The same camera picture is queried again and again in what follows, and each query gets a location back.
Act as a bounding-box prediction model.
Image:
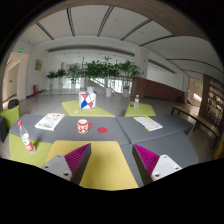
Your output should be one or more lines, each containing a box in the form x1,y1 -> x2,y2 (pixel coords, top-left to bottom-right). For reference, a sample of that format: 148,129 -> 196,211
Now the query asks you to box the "magazine on left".
35,113 -> 65,131

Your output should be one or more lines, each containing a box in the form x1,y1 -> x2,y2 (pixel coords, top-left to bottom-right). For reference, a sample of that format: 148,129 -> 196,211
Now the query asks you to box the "potted plant right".
119,60 -> 140,97

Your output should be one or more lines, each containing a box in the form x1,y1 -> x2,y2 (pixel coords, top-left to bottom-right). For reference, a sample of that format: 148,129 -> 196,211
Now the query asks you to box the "wall notice board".
35,60 -> 43,71

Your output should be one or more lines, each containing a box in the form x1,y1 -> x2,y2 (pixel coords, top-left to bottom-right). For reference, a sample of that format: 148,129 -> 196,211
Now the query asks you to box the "red and white mug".
77,119 -> 92,134

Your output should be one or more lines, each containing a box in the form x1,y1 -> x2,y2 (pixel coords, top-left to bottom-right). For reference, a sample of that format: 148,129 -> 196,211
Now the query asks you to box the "red round coaster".
97,127 -> 108,133

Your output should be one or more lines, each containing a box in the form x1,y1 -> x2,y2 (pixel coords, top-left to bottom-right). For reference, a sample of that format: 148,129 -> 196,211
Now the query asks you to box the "far clear water bottle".
134,94 -> 139,109

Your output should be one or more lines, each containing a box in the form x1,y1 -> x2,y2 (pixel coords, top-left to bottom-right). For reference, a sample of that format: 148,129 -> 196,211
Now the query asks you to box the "white red blue cube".
79,91 -> 96,109

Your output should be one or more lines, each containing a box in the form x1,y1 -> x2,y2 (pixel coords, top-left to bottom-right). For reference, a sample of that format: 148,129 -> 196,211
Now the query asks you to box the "black backpack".
8,99 -> 19,109

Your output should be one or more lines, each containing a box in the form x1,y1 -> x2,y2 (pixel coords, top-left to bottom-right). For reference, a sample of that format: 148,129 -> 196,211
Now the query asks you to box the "red fire extinguisher box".
33,85 -> 39,96

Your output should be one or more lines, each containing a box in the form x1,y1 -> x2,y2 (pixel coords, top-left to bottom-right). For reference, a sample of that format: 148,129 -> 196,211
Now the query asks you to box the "wooden bench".
171,106 -> 220,140

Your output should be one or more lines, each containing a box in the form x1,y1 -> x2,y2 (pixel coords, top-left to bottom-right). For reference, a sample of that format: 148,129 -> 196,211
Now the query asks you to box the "green chair on left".
0,105 -> 20,129

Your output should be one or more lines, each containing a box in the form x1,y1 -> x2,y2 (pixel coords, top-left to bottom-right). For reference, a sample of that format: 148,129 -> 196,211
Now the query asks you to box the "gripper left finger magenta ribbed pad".
42,143 -> 92,185

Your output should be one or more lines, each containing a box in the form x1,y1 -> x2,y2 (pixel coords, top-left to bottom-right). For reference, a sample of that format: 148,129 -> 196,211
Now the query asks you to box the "wooden bookshelf right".
199,75 -> 224,128

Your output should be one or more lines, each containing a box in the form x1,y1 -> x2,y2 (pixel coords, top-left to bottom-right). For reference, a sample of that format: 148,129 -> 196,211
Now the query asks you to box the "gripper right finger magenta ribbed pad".
132,144 -> 181,185

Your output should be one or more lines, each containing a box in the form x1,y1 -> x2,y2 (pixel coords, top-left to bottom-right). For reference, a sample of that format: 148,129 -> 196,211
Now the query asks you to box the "large central potted plant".
81,56 -> 120,91

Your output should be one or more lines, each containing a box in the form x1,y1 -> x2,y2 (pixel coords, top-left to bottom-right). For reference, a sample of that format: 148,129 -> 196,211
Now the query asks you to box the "yellow booklet on right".
135,116 -> 162,131

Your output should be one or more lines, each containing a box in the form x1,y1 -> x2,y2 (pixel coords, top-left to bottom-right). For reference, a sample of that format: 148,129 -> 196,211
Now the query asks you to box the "potted plant far left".
47,69 -> 66,90

